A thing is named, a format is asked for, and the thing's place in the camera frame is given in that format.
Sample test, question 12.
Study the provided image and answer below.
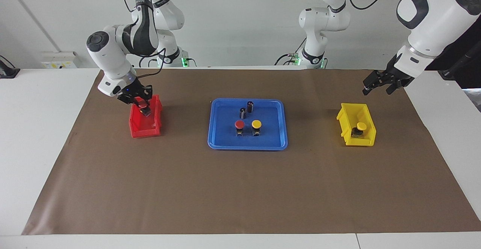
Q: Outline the blue plastic tray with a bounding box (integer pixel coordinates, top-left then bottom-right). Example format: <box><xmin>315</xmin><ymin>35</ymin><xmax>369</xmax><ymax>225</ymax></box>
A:
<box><xmin>207</xmin><ymin>98</ymin><xmax>288</xmax><ymax>151</ymax></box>

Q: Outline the red plastic bin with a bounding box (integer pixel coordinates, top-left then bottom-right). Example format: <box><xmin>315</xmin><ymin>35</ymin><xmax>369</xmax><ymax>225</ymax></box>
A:
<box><xmin>129</xmin><ymin>94</ymin><xmax>163</xmax><ymax>139</ymax></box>

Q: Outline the yellow plastic bin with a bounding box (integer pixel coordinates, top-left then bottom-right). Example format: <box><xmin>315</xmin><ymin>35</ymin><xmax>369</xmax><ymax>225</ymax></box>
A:
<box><xmin>336</xmin><ymin>103</ymin><xmax>377</xmax><ymax>146</ymax></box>

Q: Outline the black stand pole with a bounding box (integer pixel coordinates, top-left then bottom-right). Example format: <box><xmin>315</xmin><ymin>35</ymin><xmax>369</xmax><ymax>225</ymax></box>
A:
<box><xmin>438</xmin><ymin>41</ymin><xmax>481</xmax><ymax>81</ymax></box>

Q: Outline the black backdrop panel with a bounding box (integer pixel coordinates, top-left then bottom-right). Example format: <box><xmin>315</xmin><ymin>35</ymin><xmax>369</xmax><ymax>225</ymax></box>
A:
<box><xmin>428</xmin><ymin>31</ymin><xmax>481</xmax><ymax>89</ymax></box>

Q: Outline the black device at table edge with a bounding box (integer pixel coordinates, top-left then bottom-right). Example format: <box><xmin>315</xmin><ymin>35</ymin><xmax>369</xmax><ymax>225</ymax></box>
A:
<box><xmin>0</xmin><ymin>55</ymin><xmax>20</xmax><ymax>79</ymax></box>

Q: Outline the brown table mat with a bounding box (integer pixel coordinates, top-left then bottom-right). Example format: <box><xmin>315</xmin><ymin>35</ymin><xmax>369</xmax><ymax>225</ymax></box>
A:
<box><xmin>22</xmin><ymin>68</ymin><xmax>481</xmax><ymax>235</ymax></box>

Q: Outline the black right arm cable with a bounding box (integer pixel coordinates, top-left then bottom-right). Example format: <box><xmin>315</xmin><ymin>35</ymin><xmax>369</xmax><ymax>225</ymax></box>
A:
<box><xmin>120</xmin><ymin>0</ymin><xmax>166</xmax><ymax>80</ymax></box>

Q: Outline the black right base cable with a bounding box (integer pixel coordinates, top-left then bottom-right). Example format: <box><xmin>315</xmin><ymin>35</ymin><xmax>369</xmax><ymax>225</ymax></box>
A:
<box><xmin>139</xmin><ymin>51</ymin><xmax>159</xmax><ymax>68</ymax></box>

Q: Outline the black base cable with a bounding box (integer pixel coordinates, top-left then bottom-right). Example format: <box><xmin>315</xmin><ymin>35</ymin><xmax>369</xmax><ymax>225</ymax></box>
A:
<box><xmin>274</xmin><ymin>38</ymin><xmax>307</xmax><ymax>66</ymax></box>
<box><xmin>139</xmin><ymin>51</ymin><xmax>159</xmax><ymax>68</ymax></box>

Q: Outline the white wall socket panel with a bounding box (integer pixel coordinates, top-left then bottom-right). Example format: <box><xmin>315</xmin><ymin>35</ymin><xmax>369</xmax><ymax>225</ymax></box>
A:
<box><xmin>41</xmin><ymin>51</ymin><xmax>78</xmax><ymax>69</ymax></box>

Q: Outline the black left base cable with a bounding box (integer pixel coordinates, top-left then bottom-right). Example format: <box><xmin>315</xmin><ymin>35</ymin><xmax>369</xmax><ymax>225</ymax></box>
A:
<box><xmin>274</xmin><ymin>38</ymin><xmax>307</xmax><ymax>66</ymax></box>

